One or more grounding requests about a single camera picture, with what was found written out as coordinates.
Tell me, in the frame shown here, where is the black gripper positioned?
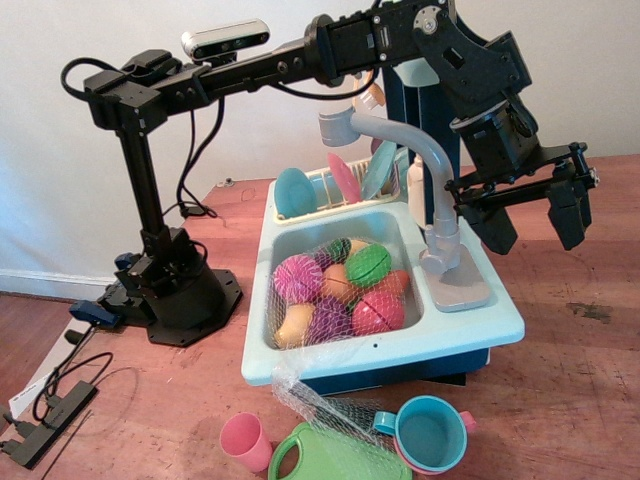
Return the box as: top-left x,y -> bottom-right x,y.
446,98 -> 598,255

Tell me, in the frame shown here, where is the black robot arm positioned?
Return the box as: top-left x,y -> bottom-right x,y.
71,1 -> 597,347

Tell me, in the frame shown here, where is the grey faucet lever base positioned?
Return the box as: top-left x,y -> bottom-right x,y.
425,245 -> 491,313

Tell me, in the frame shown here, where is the grey toy faucet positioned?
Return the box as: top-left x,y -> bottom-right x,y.
317,109 -> 464,275

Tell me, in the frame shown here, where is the white toy soap bottle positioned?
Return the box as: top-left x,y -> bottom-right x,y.
406,154 -> 426,229

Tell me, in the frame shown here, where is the dark blue sink backboard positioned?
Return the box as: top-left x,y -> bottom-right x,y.
382,19 -> 511,181

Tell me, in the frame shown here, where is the teal toy plate right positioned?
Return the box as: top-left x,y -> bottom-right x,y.
361,140 -> 397,200

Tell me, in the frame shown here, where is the teal toy plate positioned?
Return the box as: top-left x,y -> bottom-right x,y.
274,168 -> 318,219
361,140 -> 397,200

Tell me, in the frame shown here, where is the pink toy plate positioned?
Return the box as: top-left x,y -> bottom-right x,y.
327,153 -> 362,204

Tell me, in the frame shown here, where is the mesh bag of toy food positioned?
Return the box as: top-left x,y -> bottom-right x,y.
266,237 -> 410,441

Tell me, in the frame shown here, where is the orange toy utensil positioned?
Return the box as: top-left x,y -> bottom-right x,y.
351,71 -> 386,110

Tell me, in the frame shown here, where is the cream dish rack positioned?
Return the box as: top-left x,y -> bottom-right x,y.
270,158 -> 401,226

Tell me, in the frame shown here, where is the light blue toy sink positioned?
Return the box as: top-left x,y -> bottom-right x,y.
241,198 -> 525,393

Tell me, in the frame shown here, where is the pink toy mug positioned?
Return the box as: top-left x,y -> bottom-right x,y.
394,411 -> 477,475

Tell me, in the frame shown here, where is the teal toy mug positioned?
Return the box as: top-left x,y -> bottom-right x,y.
372,395 -> 476,475

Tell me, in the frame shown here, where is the teal toy plate left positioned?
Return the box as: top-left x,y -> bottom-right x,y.
274,168 -> 318,219

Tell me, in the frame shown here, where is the green toy cutting board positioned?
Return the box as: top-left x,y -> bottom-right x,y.
268,422 -> 413,480

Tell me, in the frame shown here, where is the pink toy cup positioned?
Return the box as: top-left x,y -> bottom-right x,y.
219,412 -> 273,473

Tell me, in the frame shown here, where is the black usb hub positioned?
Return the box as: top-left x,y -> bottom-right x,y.
1,381 -> 98,470

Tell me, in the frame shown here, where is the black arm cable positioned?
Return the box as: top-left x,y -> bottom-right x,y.
176,97 -> 226,220

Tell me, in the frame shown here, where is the silver depth camera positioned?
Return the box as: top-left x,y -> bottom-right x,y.
181,19 -> 270,62

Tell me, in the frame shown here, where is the blue cable connector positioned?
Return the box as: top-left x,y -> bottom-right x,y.
69,300 -> 120,329

